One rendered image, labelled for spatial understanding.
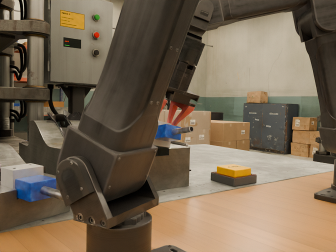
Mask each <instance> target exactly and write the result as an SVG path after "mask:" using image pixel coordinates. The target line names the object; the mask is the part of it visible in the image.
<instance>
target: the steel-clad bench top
mask: <svg viewBox="0 0 336 252"><path fill-rule="evenodd" d="M189 146H190V158H189V169H190V170H191V171H189V186H184V187H178V188H171V189H165V190H158V191H156V192H157V194H158V197H159V202H158V203H159V204H160V203H166V202H171V201H176V200H182V199H187V198H193V197H198V196H203V195H209V194H214V193H220V192H225V191H230V190H236V189H241V188H247V187H252V186H257V185H263V184H268V183H274V182H279V181H284V180H290V179H295V178H300V177H306V176H311V175H317V174H322V173H327V172H333V171H334V164H329V163H322V162H316V161H310V160H303V159H297V158H291V157H284V156H278V155H272V154H266V153H259V152H253V151H247V150H240V149H234V148H228V147H221V146H215V145H209V144H194V145H189ZM232 164H234V165H239V166H244V167H248V168H251V174H255V175H257V178H256V183H252V184H246V185H241V186H235V187H234V186H230V185H227V184H223V183H220V182H216V181H213V180H211V172H216V171H217V166H223V165H232ZM73 219H74V215H73V212H72V209H71V207H70V206H69V211H68V212H64V213H61V214H57V215H54V216H50V217H47V218H43V219H40V220H36V221H33V222H29V223H26V224H22V225H19V226H15V227H12V228H8V229H5V230H1V231H0V233H4V232H9V231H14V230H20V229H25V228H31V227H36V226H41V225H47V224H52V223H58V222H63V221H68V220H73Z"/></svg>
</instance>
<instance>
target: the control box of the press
mask: <svg viewBox="0 0 336 252"><path fill-rule="evenodd" d="M44 21H46V22H47V23H48V24H49V25H50V36H49V37H48V38H46V39H44V85H47V88H48V89H49V100H48V104H49V107H50V109H51V111H52V112H53V114H54V115H58V114H59V113H58V112H57V111H56V109H55V107H54V105H53V100H52V95H53V89H54V85H55V86H56V87H58V88H62V90H63V91H64V93H65V95H66V96H67V98H68V112H69V113H70V114H73V113H75V112H80V113H81V114H82V113H83V110H84V106H85V97H86V96H87V94H88V93H89V91H90V90H91V89H95V88H96V86H97V84H98V81H99V78H100V76H101V73H102V70H103V67H104V65H105V61H106V58H107V55H108V52H109V49H110V45H111V42H112V39H113V3H112V2H108V1H104V0H44Z"/></svg>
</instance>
